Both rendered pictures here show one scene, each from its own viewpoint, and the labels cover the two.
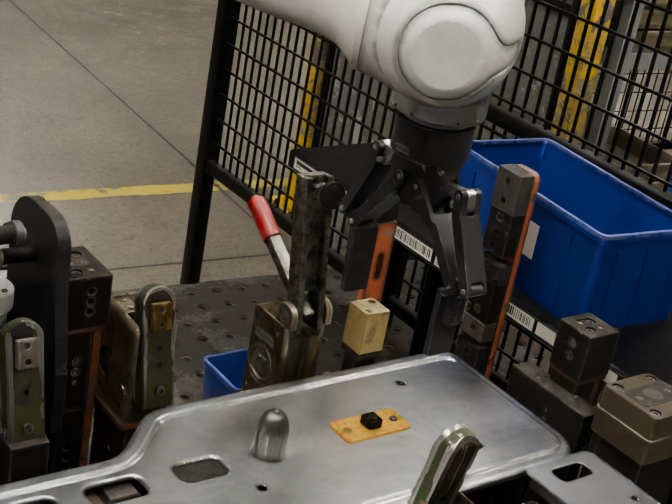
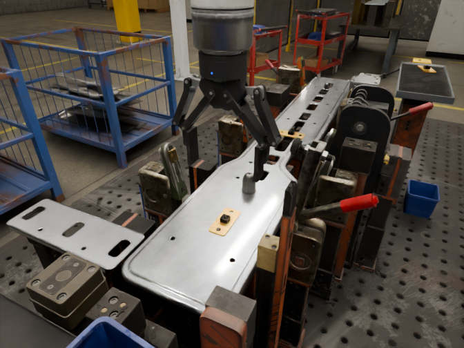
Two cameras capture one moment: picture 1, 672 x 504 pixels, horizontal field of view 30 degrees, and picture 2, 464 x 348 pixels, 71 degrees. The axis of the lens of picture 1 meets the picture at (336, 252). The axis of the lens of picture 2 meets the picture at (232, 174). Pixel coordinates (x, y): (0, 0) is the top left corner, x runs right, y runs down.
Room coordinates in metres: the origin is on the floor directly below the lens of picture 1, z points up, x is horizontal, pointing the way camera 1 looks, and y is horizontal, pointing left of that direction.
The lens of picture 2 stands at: (1.59, -0.27, 1.44)
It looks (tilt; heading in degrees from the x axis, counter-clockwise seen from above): 32 degrees down; 156
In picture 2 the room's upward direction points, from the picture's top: straight up
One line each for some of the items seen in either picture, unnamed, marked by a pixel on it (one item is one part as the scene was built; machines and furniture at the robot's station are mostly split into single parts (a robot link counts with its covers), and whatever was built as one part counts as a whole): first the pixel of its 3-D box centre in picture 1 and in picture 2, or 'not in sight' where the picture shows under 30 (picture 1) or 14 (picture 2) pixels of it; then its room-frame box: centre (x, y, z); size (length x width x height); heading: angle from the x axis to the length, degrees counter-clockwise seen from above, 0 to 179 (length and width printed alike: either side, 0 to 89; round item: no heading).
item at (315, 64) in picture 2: not in sight; (319, 44); (-2.58, 3.06, 0.49); 0.81 x 0.46 x 0.97; 114
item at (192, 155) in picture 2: (443, 320); (192, 146); (1.06, -0.11, 1.16); 0.03 x 0.01 x 0.07; 130
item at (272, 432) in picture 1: (271, 437); (248, 184); (1.03, 0.03, 1.02); 0.03 x 0.03 x 0.07
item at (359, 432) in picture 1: (371, 421); (225, 219); (1.11, -0.07, 1.01); 0.08 x 0.04 x 0.01; 130
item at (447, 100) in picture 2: not in sight; (422, 79); (0.92, 0.68, 1.16); 0.37 x 0.14 x 0.02; 130
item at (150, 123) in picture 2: not in sight; (98, 90); (-1.66, -0.19, 0.47); 1.20 x 0.80 x 0.95; 37
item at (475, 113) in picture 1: (442, 87); (222, 30); (1.11, -0.07, 1.37); 0.09 x 0.09 x 0.06
